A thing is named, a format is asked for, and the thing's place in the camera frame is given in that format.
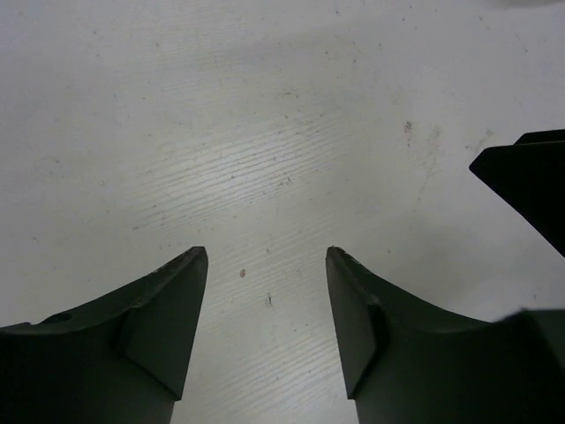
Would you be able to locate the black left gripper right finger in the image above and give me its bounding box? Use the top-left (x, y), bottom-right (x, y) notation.
top-left (326, 246), bottom-right (564, 423)

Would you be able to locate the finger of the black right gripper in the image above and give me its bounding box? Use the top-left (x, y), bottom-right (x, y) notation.
top-left (469, 129), bottom-right (564, 254)

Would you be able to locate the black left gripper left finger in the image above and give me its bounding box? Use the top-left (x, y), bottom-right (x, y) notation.
top-left (1, 246), bottom-right (208, 423)

